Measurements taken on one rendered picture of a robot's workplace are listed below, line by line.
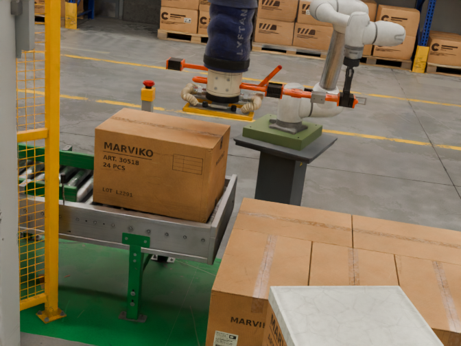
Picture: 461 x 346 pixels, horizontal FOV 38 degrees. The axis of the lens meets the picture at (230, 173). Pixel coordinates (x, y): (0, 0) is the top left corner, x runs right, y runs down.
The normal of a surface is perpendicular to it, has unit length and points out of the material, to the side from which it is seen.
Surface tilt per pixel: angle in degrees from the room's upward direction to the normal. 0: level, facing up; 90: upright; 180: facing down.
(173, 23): 92
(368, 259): 0
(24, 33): 90
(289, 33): 90
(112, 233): 90
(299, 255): 0
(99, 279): 0
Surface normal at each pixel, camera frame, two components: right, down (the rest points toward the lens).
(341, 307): 0.11, -0.92
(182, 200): -0.22, 0.34
